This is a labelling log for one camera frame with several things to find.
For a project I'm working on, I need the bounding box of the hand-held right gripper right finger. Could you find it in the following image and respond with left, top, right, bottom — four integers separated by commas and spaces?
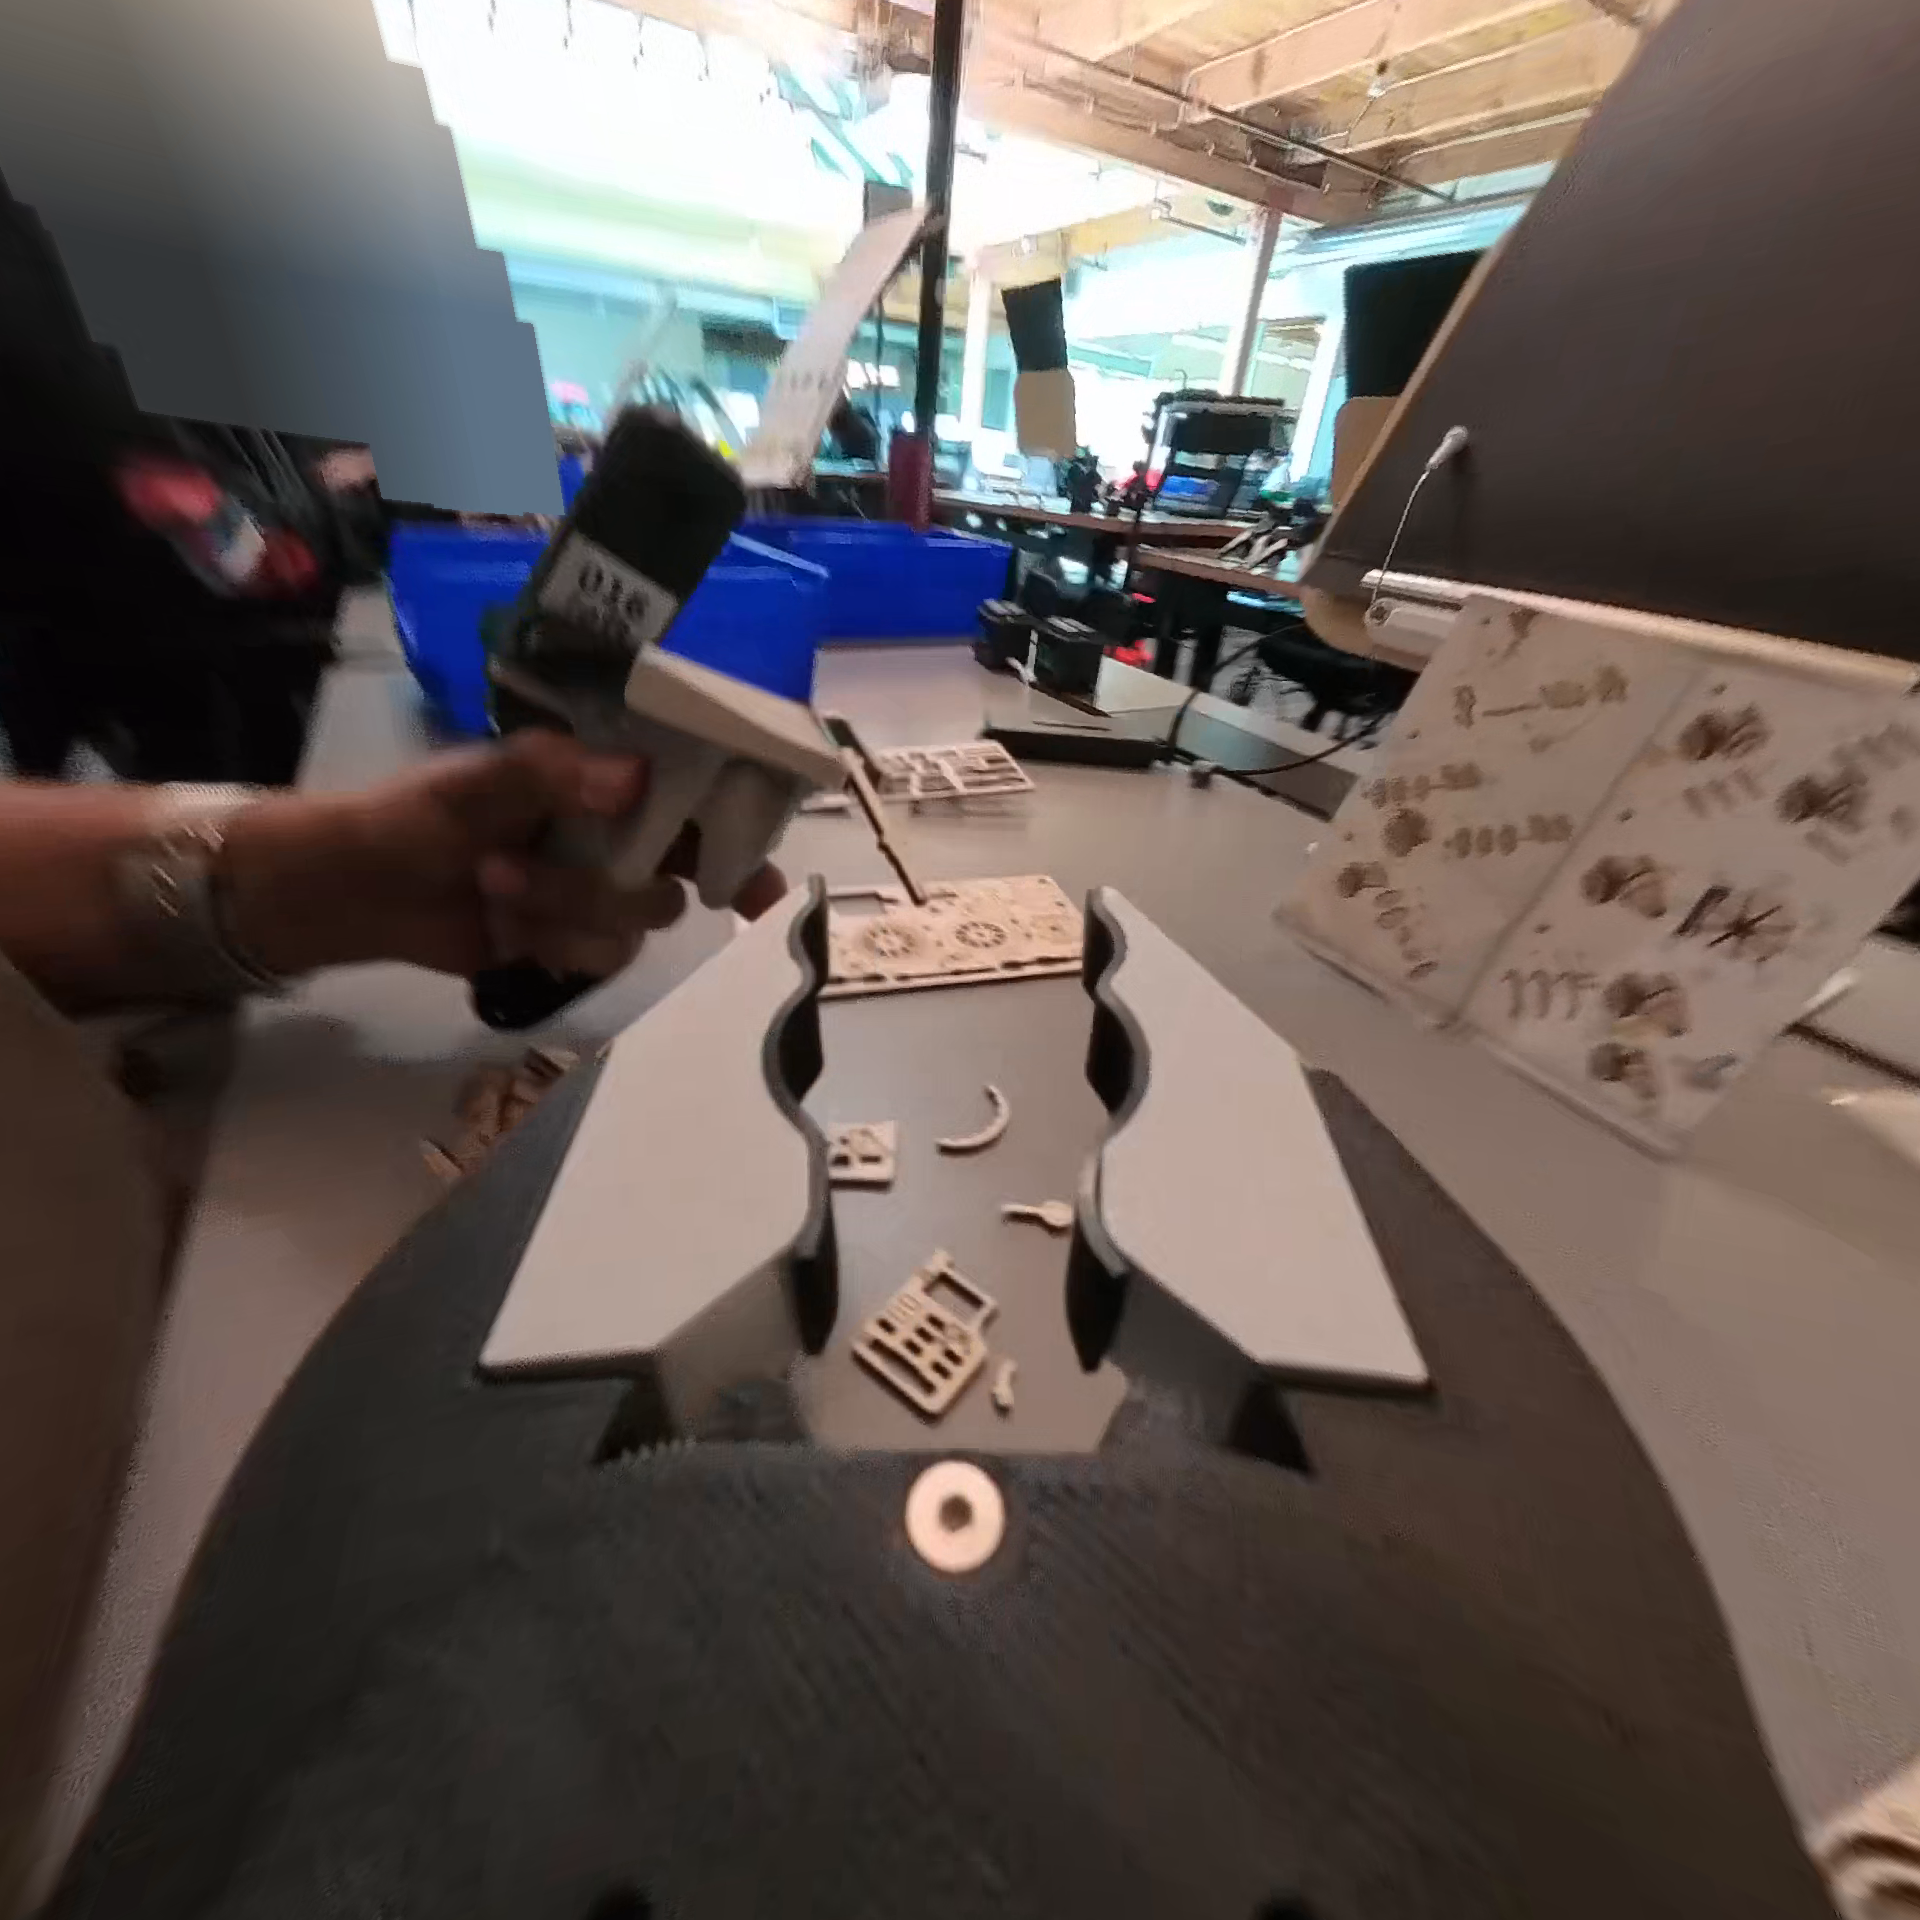
1064, 884, 1429, 1388

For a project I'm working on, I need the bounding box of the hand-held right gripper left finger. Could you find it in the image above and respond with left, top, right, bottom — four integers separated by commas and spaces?
479, 879, 843, 1382

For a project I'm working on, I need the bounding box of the thin wooden stick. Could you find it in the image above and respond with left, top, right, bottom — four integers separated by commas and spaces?
834, 718, 930, 906

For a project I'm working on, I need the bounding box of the silver wristband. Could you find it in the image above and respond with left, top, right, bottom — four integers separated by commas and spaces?
112, 788, 289, 1003

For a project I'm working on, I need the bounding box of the black cable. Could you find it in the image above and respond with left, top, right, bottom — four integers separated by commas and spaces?
1163, 621, 1401, 780

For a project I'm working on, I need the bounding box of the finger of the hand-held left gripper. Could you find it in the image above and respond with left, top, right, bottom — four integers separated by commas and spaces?
648, 770, 789, 917
621, 648, 851, 795

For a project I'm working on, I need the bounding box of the small wooden model assembly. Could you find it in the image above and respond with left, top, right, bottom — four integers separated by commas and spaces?
427, 1042, 578, 1179

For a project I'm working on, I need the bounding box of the wooden window grid panel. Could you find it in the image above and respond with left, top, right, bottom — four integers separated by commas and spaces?
851, 1247, 998, 1422

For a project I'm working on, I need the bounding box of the white thin cable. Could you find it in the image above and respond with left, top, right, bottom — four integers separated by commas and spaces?
1370, 427, 1473, 600

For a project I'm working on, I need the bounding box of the black pole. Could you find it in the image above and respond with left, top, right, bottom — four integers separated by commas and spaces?
917, 0, 968, 527

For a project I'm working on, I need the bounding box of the black equipment rack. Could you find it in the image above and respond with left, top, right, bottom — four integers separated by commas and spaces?
1154, 391, 1298, 519

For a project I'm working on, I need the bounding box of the wooden gear puzzle sheet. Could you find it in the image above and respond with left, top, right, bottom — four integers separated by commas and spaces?
818, 871, 1091, 1001

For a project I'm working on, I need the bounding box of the person's left hand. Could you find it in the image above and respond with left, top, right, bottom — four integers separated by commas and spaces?
245, 731, 789, 1011

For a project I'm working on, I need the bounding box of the open instruction booklet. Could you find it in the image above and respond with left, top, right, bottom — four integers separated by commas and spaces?
1275, 593, 1920, 1156

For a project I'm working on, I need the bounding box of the flat black box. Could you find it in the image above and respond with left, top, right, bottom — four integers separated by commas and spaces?
983, 718, 1163, 770

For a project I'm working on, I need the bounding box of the tilted white board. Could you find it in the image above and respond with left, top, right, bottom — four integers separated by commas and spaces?
740, 202, 930, 489

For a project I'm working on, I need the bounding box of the wooden cut-out puzzle sheet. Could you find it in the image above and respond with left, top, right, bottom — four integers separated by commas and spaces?
870, 741, 1037, 814

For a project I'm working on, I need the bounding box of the blue storage bin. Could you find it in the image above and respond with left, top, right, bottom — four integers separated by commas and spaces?
390, 516, 831, 738
740, 516, 1016, 644

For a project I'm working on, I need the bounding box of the black monitor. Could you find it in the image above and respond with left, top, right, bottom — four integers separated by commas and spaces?
1298, 0, 1920, 663

